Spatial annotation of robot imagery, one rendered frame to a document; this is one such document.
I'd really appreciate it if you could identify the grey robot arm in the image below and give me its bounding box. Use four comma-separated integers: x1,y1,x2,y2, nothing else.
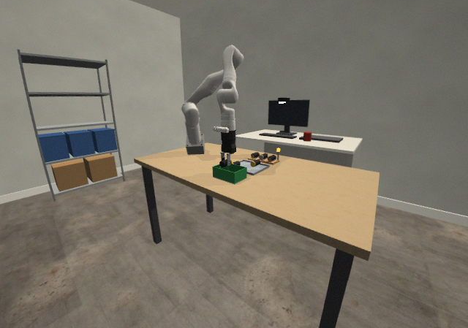
181,45,244,145

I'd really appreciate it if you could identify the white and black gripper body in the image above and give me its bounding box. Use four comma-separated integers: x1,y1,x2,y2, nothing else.
214,121,236,153

